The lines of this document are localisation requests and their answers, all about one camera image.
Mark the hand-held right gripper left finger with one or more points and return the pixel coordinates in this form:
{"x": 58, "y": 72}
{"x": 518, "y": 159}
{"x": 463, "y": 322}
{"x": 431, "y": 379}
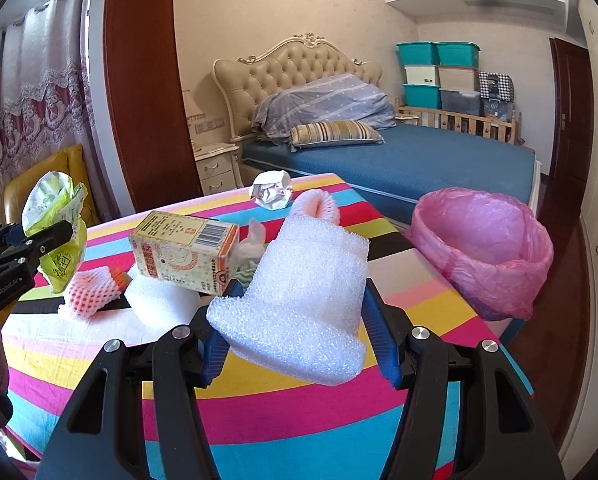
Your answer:
{"x": 215, "y": 360}

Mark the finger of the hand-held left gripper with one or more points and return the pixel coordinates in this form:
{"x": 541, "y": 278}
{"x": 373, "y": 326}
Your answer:
{"x": 1, "y": 237}
{"x": 39, "y": 245}

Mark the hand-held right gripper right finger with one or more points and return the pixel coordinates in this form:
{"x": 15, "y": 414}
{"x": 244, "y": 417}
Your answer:
{"x": 383, "y": 345}

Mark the green snack bag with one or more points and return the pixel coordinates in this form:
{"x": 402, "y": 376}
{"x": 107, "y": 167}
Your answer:
{"x": 49, "y": 200}

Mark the white foam block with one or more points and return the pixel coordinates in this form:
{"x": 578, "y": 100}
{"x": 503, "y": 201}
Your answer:
{"x": 159, "y": 305}

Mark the white foam sheet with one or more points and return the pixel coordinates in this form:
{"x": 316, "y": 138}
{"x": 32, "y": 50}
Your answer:
{"x": 299, "y": 300}

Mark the beige drink carton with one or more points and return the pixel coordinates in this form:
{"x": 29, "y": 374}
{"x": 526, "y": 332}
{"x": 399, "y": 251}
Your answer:
{"x": 179, "y": 255}

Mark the pink bagged trash bin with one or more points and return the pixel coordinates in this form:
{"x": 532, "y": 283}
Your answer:
{"x": 479, "y": 240}

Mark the yellow armchair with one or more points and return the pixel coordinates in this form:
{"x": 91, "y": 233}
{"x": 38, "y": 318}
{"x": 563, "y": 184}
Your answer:
{"x": 24, "y": 185}

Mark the striped colourful tablecloth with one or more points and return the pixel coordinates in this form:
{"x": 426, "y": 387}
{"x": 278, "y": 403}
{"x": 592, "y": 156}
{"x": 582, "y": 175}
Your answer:
{"x": 289, "y": 410}

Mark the white tissue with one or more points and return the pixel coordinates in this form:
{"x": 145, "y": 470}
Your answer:
{"x": 251, "y": 250}

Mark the lace curtain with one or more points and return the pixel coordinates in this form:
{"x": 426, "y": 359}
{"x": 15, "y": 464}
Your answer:
{"x": 39, "y": 85}

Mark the crumpled white paper ball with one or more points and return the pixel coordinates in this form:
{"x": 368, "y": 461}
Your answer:
{"x": 271, "y": 190}

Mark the blue bed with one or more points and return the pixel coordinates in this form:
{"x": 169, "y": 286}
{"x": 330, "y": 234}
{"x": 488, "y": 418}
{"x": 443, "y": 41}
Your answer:
{"x": 429, "y": 165}

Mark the brown wooden wardrobe panel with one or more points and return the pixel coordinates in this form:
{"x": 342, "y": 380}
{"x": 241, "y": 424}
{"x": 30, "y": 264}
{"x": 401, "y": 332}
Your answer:
{"x": 144, "y": 85}

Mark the cream nightstand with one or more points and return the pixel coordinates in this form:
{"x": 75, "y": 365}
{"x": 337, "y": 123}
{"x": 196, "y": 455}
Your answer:
{"x": 219, "y": 167}

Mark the cream table lamp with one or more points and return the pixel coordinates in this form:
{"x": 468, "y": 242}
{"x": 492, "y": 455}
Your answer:
{"x": 190, "y": 107}

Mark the striped pillow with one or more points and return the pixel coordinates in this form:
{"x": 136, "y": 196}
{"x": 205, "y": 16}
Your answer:
{"x": 334, "y": 132}

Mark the blue patterned duvet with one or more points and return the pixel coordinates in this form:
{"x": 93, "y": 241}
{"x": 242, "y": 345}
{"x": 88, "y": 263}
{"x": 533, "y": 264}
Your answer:
{"x": 324, "y": 102}

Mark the teal storage box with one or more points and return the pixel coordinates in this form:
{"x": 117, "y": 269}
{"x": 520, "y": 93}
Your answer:
{"x": 418, "y": 54}
{"x": 458, "y": 55}
{"x": 421, "y": 96}

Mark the grey clear storage box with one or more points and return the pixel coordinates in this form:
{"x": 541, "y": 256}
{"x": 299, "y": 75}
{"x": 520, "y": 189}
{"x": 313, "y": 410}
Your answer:
{"x": 460, "y": 102}

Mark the white storage box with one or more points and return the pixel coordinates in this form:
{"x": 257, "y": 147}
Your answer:
{"x": 421, "y": 75}

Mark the beige storage box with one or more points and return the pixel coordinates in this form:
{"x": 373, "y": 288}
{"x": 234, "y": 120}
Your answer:
{"x": 458, "y": 79}

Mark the black white checked bag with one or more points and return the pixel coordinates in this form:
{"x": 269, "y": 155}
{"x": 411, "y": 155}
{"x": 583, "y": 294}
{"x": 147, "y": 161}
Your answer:
{"x": 495, "y": 85}

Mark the dark brown door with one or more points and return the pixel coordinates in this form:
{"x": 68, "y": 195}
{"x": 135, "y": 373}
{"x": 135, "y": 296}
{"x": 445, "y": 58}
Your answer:
{"x": 571, "y": 120}

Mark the beige tufted headboard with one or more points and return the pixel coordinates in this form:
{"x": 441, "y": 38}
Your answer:
{"x": 279, "y": 70}

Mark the wall socket panel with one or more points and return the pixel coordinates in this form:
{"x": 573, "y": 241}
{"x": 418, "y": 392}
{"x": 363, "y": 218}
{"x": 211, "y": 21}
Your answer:
{"x": 208, "y": 125}

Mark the wooden crib rail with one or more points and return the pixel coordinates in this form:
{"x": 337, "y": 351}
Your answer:
{"x": 459, "y": 122}

